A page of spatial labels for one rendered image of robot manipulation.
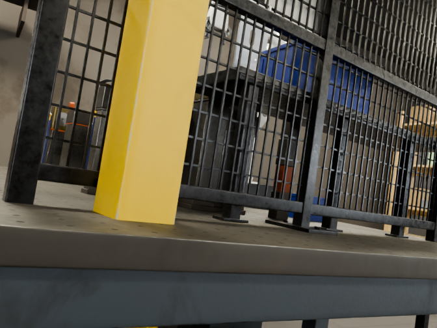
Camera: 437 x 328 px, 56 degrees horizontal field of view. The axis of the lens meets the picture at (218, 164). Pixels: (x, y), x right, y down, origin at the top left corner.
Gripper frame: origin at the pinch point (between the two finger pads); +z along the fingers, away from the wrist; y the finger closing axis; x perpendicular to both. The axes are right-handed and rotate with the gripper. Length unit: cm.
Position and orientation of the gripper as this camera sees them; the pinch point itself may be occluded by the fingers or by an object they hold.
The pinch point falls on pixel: (214, 40)
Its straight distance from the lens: 199.8
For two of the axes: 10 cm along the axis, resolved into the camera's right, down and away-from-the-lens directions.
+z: -1.5, 9.9, -0.6
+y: -8.0, -1.6, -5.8
